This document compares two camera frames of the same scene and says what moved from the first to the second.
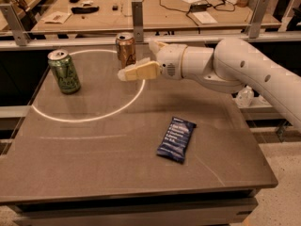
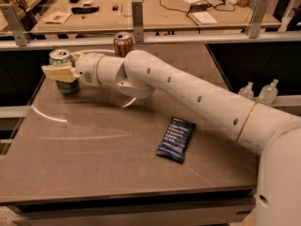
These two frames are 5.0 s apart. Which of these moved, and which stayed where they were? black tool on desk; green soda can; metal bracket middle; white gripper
Moved: white gripper
Stayed: green soda can; black tool on desk; metal bracket middle
